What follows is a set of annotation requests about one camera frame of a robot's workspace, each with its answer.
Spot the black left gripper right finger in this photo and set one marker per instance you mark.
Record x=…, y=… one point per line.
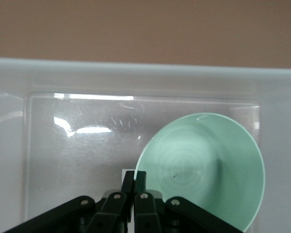
x=148, y=213

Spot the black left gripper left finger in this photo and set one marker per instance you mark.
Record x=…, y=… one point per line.
x=111, y=213

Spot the mint green bowl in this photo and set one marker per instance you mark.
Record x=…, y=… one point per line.
x=208, y=155

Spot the translucent white plastic box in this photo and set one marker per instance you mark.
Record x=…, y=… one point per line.
x=75, y=150

